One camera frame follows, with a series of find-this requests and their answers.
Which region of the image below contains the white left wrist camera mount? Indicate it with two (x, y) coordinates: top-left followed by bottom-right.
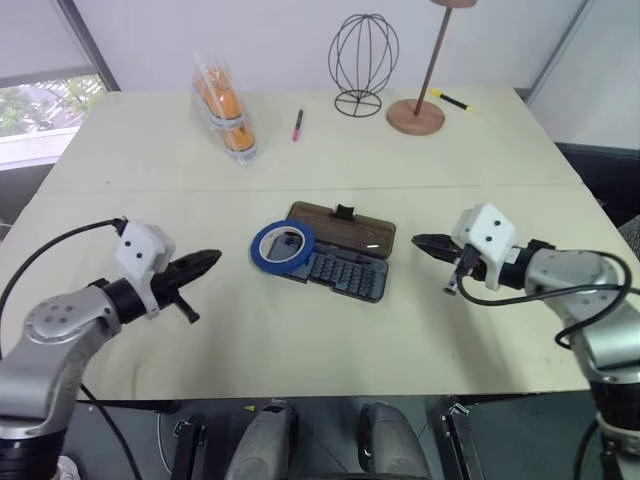
(114, 218), (177, 320)

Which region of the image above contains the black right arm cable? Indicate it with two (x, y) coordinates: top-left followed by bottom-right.
(455, 247), (640, 351)

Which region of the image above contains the grey fabric cushion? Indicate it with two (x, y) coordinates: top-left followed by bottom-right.
(618, 214), (640, 262)

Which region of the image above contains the grey wall post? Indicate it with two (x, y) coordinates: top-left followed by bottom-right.
(514, 0), (594, 106)

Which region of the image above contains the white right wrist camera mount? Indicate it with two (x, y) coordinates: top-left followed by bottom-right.
(451, 203), (518, 292)

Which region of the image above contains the blue tape roll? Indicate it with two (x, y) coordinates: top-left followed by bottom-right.
(249, 218), (317, 275)

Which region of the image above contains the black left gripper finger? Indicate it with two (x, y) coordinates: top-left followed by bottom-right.
(173, 254), (223, 296)
(168, 248), (223, 280)

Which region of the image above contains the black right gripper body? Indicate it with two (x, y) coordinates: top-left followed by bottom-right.
(445, 244), (487, 297)

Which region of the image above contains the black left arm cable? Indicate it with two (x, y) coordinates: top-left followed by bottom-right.
(0, 217), (126, 351)

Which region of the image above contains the dark window frame post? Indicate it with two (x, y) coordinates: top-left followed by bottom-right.
(63, 0), (122, 94)

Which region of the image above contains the black metal frame leg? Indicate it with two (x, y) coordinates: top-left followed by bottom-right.
(171, 418), (207, 480)
(431, 396), (484, 480)

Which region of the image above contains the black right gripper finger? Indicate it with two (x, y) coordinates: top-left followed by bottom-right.
(411, 232), (458, 248)
(411, 239), (459, 262)

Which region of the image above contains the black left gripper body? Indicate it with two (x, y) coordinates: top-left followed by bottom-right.
(148, 263), (202, 325)

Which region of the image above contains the black wire head stand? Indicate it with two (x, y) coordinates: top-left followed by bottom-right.
(328, 13), (400, 119)

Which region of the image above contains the wooden stand with round base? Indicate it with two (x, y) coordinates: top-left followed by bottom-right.
(385, 0), (481, 136)

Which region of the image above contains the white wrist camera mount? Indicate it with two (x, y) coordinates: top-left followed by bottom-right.
(451, 203), (518, 292)
(114, 218), (177, 320)

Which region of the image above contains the clear bag of orange items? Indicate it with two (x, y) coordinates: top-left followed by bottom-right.
(190, 49), (261, 169)

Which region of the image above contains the black tool bit case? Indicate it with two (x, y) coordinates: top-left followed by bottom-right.
(286, 200), (398, 305)

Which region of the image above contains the yellow and black marker pen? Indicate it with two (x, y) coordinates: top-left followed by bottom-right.
(430, 88), (474, 113)

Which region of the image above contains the window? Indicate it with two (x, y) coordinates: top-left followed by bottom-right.
(0, 72), (109, 169)

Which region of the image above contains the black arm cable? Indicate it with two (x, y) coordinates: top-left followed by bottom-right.
(455, 247), (640, 351)
(0, 217), (126, 351)

